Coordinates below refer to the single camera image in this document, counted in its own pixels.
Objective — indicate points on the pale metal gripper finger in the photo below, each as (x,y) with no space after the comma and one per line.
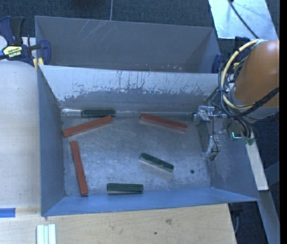
(211,146)
(204,113)

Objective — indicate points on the red-brown flat block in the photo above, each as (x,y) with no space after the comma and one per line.
(79,168)
(87,126)
(163,122)

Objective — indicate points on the dark green flat block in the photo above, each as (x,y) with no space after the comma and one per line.
(98,113)
(157,161)
(125,188)

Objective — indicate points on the grey metal bin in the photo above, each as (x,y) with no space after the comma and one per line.
(133,146)

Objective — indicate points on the pale wood flat board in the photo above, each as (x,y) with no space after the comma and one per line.
(15,136)

